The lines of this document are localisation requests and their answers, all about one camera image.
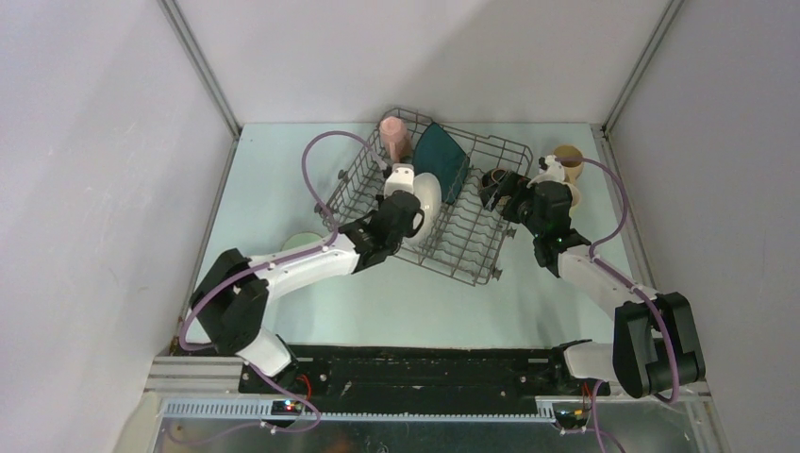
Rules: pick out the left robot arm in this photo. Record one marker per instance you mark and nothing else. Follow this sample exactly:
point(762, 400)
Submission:
point(230, 301)

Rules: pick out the pink ceramic mug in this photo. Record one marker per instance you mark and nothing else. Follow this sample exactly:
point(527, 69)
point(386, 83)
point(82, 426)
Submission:
point(395, 138)

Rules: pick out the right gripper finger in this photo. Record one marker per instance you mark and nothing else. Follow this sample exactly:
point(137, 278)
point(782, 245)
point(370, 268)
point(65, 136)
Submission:
point(494, 199)
point(508, 183)

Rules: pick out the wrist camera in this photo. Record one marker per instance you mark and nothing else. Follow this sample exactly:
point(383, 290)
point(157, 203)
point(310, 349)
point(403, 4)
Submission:
point(398, 178)
point(550, 169)

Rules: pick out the tan ceramic mug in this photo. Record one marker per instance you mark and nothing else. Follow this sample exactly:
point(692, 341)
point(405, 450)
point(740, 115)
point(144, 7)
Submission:
point(571, 158)

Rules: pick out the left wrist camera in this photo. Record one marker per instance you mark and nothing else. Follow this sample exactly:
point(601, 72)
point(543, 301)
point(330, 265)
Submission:
point(398, 178)

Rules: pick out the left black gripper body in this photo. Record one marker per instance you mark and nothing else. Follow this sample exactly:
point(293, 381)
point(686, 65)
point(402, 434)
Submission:
point(394, 243)

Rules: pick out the white ceramic plate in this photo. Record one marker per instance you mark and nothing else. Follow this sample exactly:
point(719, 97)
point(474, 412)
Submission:
point(428, 190)

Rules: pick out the light green ceramic mug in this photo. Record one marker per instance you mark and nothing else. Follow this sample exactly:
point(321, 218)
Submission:
point(576, 197)

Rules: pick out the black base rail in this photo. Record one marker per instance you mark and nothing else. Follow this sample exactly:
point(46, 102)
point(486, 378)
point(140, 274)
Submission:
point(386, 381)

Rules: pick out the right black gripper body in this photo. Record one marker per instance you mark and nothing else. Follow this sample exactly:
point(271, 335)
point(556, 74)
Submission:
point(522, 207)

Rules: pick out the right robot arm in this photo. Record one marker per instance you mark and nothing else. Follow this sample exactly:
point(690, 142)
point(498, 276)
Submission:
point(655, 348)

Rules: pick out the brown patterned bowl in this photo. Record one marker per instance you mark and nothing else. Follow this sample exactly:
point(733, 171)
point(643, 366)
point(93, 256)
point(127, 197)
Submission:
point(490, 182)

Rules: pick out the teal square plate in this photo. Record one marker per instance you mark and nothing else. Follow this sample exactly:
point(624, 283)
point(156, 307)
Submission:
point(439, 154)

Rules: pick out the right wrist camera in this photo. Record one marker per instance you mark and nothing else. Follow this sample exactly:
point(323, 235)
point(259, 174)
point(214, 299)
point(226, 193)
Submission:
point(550, 169)

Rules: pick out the green glazed bowl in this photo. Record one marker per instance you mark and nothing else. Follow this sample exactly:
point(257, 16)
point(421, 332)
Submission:
point(301, 239)

